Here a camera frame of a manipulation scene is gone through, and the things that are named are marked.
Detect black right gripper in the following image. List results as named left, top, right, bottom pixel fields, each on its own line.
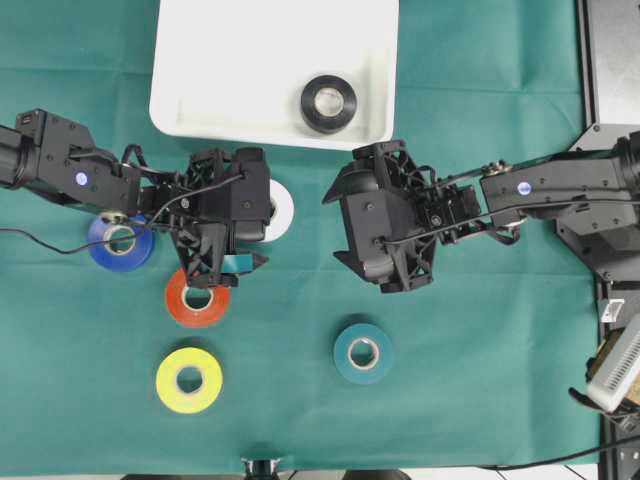
left=322, top=140, right=436, bottom=293

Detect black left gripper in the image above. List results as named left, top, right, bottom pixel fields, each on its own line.
left=170, top=147, right=270, bottom=288

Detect white tape roll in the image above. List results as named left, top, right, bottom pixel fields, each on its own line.
left=258, top=179, right=295, bottom=243

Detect black tape roll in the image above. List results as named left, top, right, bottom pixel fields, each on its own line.
left=300, top=75, right=357, bottom=134

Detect yellow tape roll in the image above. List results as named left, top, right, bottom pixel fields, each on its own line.
left=155, top=347, right=224, bottom=414

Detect teal green tape roll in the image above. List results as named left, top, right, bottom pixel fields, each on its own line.
left=333, top=323, right=395, bottom=385

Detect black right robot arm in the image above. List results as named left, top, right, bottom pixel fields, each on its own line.
left=324, top=133, right=639, bottom=293

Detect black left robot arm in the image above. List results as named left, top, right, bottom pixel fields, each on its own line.
left=1, top=109, right=275, bottom=288

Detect red tape roll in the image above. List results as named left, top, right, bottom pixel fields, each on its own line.
left=164, top=269, right=231, bottom=329

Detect blue tape roll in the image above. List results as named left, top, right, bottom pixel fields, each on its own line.
left=87, top=215, right=154, bottom=272

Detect white plastic case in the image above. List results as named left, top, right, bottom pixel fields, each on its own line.
left=149, top=1, right=400, bottom=150

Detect green table cloth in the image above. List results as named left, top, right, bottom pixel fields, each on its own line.
left=1, top=1, right=598, bottom=476

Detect white perforated box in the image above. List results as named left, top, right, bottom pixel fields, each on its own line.
left=586, top=314, right=639, bottom=413

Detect black camera stand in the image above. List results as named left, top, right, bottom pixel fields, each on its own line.
left=242, top=458, right=281, bottom=480

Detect black cable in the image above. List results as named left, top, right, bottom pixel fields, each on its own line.
left=479, top=433, right=640, bottom=471

